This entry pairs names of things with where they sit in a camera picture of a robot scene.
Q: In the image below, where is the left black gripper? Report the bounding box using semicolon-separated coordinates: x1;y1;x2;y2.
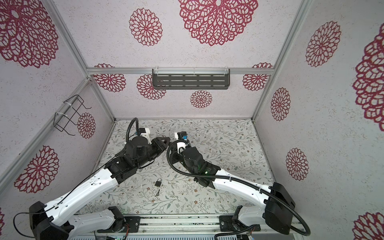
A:
135;136;171;170

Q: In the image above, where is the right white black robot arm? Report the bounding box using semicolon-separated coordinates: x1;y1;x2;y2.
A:
167;144;298;235

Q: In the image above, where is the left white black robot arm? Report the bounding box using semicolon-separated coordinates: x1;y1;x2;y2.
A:
29;137;170;240

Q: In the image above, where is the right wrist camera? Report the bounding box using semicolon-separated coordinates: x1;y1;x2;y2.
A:
175;131;191;154

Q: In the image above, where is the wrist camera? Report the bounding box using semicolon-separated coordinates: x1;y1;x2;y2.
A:
139;128;151;144
175;131;191;154

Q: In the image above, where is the right black corrugated cable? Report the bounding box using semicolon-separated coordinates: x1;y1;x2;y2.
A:
166;139;312;237

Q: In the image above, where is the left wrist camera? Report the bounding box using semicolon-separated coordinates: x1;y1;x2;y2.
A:
139;128;151;144

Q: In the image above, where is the left thin black cable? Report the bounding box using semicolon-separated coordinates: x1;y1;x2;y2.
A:
12;117;140;239

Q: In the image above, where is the dark metal wall shelf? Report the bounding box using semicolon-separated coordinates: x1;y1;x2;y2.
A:
152;69;231;90

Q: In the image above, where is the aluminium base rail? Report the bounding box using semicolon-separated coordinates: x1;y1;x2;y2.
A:
67;213;305;238

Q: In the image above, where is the black wire wall rack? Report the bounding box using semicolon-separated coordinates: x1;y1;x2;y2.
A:
53;95;91;136

